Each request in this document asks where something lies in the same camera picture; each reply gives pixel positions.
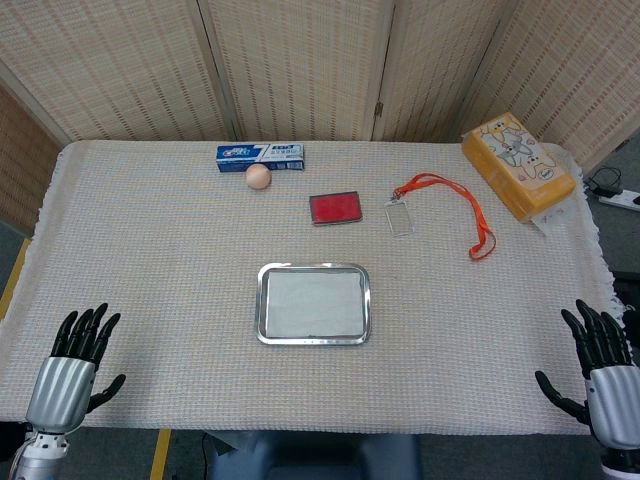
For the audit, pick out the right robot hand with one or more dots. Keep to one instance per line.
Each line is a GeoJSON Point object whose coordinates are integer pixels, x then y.
{"type": "Point", "coordinates": [615, 405]}

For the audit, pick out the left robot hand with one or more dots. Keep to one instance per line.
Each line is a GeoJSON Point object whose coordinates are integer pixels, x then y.
{"type": "Point", "coordinates": [62, 392]}

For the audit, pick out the white paper sheet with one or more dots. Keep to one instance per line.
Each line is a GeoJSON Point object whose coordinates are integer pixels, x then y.
{"type": "Point", "coordinates": [315, 302]}

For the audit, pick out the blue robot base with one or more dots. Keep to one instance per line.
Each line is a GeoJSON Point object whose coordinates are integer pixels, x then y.
{"type": "Point", "coordinates": [320, 457]}

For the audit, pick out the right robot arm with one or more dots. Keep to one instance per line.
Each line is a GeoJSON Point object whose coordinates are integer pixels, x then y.
{"type": "Point", "coordinates": [620, 462]}

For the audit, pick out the silver metal tray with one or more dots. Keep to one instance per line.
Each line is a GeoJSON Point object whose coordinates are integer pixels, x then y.
{"type": "Point", "coordinates": [261, 305]}

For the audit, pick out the red rectangular case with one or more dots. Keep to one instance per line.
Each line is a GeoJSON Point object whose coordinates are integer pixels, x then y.
{"type": "Point", "coordinates": [336, 207]}

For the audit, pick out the white power strip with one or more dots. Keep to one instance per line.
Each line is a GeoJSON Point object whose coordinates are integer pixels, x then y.
{"type": "Point", "coordinates": [620, 201]}

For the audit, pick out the beige woven tablecloth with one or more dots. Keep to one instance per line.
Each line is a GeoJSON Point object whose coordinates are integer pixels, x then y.
{"type": "Point", "coordinates": [320, 390]}

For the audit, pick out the yellow tissue pack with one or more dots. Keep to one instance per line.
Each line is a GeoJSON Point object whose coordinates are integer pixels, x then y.
{"type": "Point", "coordinates": [520, 165]}

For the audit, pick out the clear badge holder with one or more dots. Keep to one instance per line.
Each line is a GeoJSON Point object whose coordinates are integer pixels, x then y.
{"type": "Point", "coordinates": [400, 217]}

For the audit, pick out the beige egg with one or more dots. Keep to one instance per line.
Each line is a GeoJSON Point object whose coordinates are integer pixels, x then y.
{"type": "Point", "coordinates": [258, 176]}

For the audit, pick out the blue toothpaste box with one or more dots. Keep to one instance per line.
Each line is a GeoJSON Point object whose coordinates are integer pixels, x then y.
{"type": "Point", "coordinates": [235, 155]}

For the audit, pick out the brass screen hinge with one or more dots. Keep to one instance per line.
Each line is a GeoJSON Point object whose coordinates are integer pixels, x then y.
{"type": "Point", "coordinates": [379, 109]}

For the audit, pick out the woven folding screen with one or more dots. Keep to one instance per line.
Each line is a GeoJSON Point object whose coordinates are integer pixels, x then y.
{"type": "Point", "coordinates": [300, 65]}

